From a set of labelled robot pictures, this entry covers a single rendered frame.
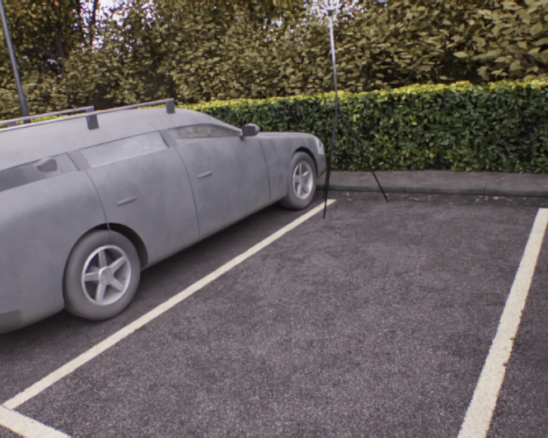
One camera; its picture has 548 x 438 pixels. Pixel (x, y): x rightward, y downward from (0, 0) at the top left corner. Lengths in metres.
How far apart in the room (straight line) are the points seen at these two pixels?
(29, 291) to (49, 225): 0.44
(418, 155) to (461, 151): 0.56
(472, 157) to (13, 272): 5.25
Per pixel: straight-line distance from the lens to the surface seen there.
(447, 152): 6.82
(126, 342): 3.64
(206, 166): 4.60
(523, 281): 4.02
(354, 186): 6.61
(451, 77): 8.81
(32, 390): 3.43
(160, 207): 4.17
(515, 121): 6.60
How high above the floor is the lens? 1.64
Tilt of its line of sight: 17 degrees down
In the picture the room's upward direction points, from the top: 7 degrees counter-clockwise
